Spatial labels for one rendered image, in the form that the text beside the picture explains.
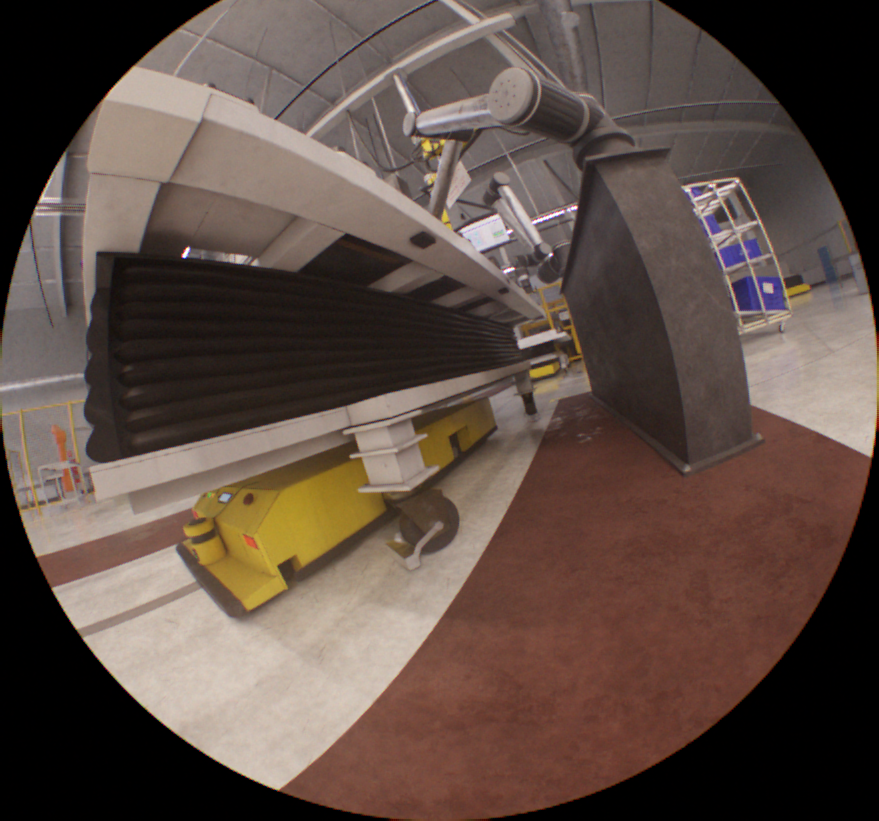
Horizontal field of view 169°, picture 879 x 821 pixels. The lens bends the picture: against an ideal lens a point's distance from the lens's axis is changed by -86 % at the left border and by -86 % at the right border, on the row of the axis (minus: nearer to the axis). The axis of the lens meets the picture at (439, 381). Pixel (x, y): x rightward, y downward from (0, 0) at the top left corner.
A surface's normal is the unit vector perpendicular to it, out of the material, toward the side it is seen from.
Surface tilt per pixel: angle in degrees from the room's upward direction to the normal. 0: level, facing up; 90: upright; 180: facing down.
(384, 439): 90
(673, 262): 90
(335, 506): 90
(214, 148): 180
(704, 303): 90
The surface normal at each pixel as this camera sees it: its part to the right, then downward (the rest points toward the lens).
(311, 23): 0.33, 0.94
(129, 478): 0.85, -0.25
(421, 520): 0.53, -0.17
